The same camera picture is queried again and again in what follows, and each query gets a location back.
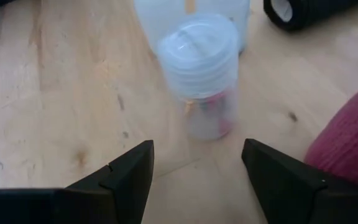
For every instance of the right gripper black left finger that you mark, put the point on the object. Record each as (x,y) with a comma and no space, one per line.
(113,199)

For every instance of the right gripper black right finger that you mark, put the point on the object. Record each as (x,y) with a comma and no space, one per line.
(284,193)

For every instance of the pink bandage roll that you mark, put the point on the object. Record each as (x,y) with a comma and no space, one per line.
(350,140)

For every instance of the clear lidded specimen cup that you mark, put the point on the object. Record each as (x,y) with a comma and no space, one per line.
(197,62)

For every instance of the white plastic bottle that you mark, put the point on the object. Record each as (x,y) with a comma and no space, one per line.
(154,18)

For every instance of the black bandage roll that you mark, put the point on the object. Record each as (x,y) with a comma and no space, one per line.
(309,14)

